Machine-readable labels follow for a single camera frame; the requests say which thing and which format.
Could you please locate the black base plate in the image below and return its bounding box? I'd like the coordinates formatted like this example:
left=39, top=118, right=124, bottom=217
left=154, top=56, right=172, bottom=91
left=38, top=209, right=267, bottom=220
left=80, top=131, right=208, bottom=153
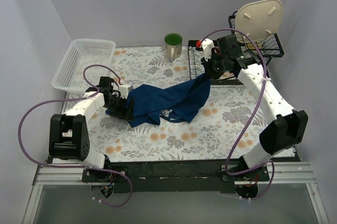
left=81, top=159, right=271, bottom=194

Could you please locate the aluminium frame rail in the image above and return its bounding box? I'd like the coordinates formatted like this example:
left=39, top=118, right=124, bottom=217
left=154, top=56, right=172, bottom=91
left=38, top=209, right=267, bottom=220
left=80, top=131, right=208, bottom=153
left=33, top=160, right=316, bottom=185

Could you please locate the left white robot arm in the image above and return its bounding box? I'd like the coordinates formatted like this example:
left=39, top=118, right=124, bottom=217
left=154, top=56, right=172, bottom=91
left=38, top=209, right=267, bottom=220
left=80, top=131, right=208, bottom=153
left=48, top=76, right=135, bottom=182

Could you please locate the blue t shirt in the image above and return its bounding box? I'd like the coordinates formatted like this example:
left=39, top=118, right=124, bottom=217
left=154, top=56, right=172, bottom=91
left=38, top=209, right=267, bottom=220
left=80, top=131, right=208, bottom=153
left=105, top=72, right=212, bottom=128

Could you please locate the floral table mat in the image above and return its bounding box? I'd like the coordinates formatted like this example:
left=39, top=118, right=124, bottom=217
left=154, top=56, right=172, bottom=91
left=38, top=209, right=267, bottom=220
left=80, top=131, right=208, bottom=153
left=52, top=45, right=296, bottom=164

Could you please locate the purple cable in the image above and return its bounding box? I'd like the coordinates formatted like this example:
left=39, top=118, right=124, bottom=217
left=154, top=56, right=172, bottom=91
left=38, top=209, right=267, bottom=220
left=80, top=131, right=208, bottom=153
left=17, top=64, right=134, bottom=208
left=201, top=28, right=277, bottom=201

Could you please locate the cream square plastic lid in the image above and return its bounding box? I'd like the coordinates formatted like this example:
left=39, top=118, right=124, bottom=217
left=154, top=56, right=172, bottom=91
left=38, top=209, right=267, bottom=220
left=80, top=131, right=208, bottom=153
left=234, top=0, right=283, bottom=41

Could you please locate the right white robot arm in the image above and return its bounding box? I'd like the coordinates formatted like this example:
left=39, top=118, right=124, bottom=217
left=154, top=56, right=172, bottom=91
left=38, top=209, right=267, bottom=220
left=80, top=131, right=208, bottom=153
left=196, top=34, right=308, bottom=181

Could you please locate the green inside floral mug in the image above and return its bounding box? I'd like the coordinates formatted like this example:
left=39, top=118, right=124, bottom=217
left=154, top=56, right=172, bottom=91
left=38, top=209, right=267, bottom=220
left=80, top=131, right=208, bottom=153
left=164, top=33, right=183, bottom=61

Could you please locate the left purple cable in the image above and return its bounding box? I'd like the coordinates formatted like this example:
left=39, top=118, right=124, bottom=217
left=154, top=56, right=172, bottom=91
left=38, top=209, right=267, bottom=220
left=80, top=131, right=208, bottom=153
left=17, top=64, right=134, bottom=208

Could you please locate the white plastic basket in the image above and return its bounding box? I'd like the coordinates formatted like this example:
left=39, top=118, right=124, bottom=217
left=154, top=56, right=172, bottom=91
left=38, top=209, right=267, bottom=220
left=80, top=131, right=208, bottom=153
left=52, top=38, right=116, bottom=94

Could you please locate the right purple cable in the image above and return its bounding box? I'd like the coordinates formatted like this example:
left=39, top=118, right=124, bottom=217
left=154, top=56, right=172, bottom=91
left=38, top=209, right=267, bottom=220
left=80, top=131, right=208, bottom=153
left=201, top=28, right=277, bottom=201

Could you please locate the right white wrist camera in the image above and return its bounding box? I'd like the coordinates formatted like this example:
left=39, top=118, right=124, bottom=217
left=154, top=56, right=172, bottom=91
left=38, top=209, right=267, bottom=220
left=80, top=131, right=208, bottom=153
left=196, top=38, right=215, bottom=61

